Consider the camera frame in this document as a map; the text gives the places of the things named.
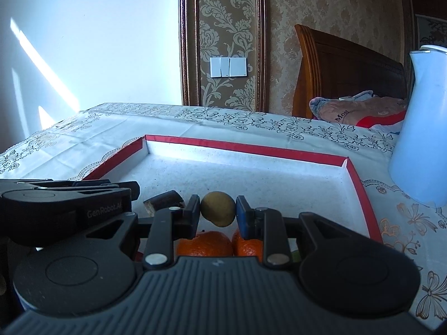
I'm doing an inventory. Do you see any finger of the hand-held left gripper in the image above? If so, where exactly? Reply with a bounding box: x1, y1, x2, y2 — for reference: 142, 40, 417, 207
72, 180, 141, 200

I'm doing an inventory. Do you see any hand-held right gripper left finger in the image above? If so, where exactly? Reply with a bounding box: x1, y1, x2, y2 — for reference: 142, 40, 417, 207
85, 195, 201, 270

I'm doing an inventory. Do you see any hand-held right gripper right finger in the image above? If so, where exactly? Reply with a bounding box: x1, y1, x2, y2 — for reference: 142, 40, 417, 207
236, 195, 353, 269

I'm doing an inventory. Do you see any brown kiwi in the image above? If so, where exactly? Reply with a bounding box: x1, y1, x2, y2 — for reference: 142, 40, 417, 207
201, 191, 235, 228

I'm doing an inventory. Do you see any orange mandarin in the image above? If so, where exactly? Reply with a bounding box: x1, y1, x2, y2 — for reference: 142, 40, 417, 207
176, 230, 233, 257
232, 229, 263, 263

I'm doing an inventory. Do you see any red cardboard tray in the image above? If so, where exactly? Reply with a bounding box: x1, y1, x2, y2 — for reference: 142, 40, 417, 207
82, 134, 384, 262

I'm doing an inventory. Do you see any folded cloth on chair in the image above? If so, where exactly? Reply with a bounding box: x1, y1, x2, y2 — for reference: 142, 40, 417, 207
309, 91, 408, 126

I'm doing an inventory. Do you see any red cloth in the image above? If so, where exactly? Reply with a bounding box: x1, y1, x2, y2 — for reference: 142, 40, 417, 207
356, 110, 407, 128

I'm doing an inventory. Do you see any brown wooden headboard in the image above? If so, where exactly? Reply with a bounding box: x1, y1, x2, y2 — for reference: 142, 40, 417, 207
291, 24, 408, 119

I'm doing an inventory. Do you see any light blue electric kettle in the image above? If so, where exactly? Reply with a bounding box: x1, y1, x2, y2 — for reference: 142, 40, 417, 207
388, 45, 447, 207

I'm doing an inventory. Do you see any dark framed patterned panel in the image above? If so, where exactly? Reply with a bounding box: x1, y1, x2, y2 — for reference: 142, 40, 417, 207
407, 0, 447, 51

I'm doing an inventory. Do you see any white wall light switch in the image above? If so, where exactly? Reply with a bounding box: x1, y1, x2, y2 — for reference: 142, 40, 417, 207
210, 57, 248, 78

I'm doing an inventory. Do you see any brown wall moulding frame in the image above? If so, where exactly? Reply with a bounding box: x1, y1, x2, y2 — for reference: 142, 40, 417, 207
178, 0, 269, 113

